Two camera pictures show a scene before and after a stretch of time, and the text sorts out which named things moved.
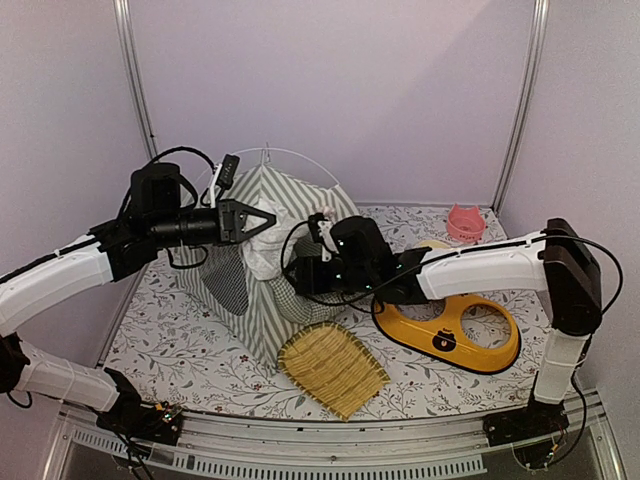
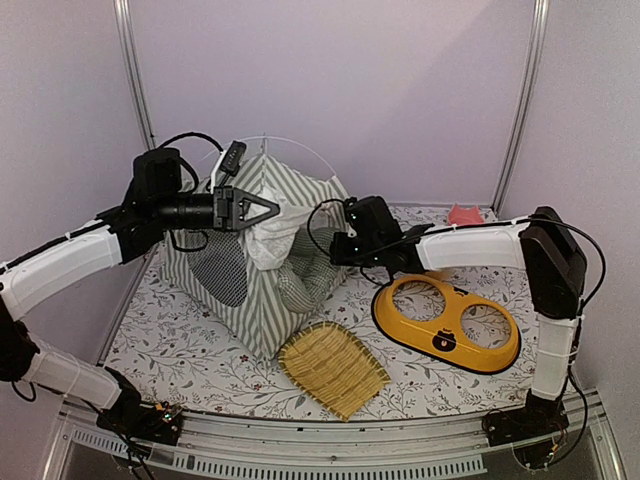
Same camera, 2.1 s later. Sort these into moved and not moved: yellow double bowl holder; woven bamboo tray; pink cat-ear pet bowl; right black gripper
Moved: right black gripper
Not moved: yellow double bowl holder; woven bamboo tray; pink cat-ear pet bowl
